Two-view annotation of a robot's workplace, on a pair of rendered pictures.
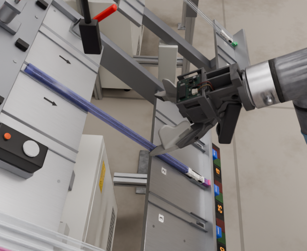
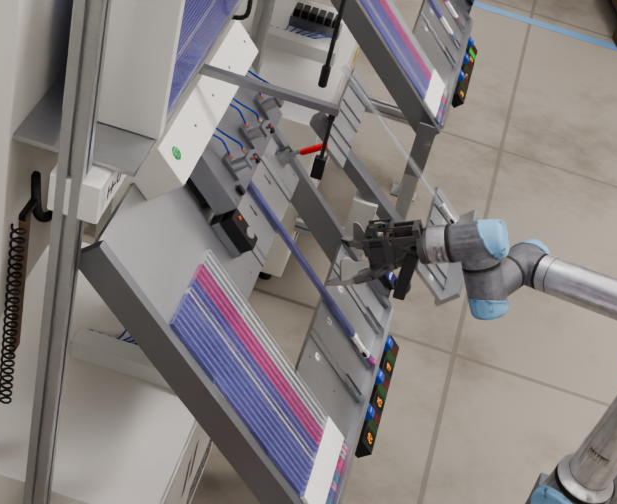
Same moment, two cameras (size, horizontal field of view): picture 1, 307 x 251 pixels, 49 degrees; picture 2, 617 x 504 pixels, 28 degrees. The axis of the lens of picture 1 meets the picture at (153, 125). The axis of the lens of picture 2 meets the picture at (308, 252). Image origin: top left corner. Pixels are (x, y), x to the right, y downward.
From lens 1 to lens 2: 1.86 m
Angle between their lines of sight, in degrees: 13
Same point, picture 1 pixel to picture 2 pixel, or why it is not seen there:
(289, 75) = (457, 237)
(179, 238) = (330, 385)
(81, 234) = not seen: hidden behind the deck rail
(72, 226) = not seen: hidden behind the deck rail
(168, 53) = (364, 211)
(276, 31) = (586, 250)
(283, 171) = (513, 483)
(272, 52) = not seen: hidden behind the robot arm
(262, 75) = (437, 233)
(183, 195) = (343, 356)
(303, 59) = (470, 227)
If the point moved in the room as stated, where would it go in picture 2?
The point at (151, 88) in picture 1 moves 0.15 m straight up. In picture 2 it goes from (334, 239) to (350, 185)
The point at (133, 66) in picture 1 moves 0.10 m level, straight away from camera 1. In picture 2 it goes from (322, 208) to (326, 181)
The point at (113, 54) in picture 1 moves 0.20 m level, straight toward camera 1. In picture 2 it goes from (306, 189) to (305, 249)
